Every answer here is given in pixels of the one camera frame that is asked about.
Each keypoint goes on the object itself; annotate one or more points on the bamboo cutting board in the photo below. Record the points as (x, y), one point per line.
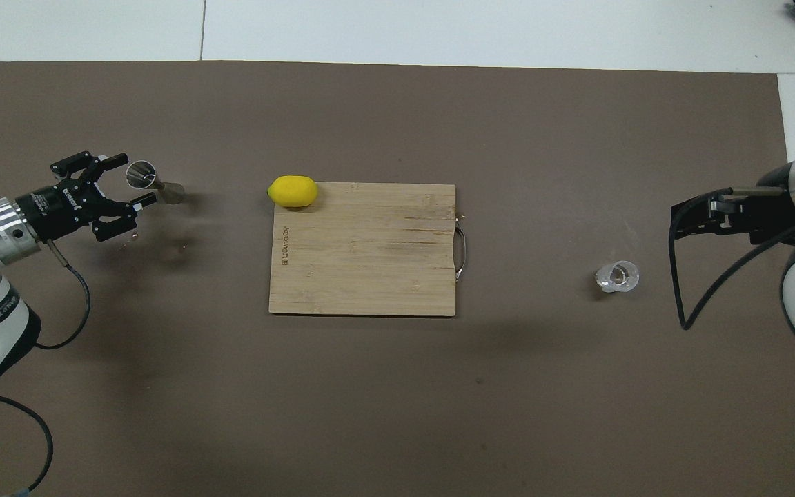
(363, 255)

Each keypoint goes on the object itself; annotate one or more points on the brown table mat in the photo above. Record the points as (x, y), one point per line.
(508, 414)

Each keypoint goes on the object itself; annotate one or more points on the small clear glass cup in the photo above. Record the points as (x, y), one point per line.
(617, 277)

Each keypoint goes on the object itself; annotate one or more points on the steel double jigger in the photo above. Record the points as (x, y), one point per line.
(171, 193)

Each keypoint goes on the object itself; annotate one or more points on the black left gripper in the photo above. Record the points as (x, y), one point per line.
(59, 207)

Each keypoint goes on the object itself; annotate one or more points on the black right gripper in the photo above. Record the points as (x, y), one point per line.
(777, 207)

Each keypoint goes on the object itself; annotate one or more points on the yellow lemon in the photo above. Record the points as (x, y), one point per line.
(292, 191)

